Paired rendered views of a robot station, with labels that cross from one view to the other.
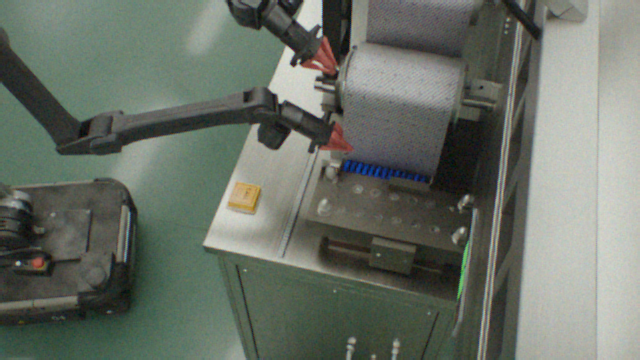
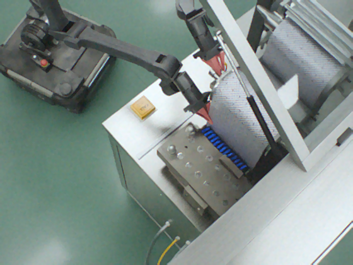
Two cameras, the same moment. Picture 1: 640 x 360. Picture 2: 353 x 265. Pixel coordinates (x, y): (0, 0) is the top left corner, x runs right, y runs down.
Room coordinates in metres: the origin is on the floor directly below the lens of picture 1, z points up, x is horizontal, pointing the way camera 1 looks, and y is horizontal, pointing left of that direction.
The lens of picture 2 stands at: (0.31, -0.30, 2.66)
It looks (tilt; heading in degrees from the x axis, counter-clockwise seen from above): 68 degrees down; 29
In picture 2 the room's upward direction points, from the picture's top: 5 degrees clockwise
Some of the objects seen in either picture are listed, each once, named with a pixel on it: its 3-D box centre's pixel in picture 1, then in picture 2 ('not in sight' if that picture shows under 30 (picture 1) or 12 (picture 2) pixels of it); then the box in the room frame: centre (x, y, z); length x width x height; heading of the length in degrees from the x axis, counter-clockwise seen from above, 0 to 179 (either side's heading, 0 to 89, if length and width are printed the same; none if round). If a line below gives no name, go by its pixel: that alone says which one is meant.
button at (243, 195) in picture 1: (244, 196); (142, 107); (0.93, 0.21, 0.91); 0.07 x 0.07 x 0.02; 76
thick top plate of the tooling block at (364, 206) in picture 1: (394, 215); (212, 178); (0.82, -0.17, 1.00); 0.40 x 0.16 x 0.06; 76
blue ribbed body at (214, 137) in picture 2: (386, 174); (225, 150); (0.92, -0.16, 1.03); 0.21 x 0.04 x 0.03; 76
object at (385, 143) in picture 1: (390, 146); (232, 137); (0.94, -0.16, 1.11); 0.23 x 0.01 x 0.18; 76
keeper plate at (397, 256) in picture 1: (391, 256); (194, 200); (0.72, -0.16, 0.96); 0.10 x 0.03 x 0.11; 76
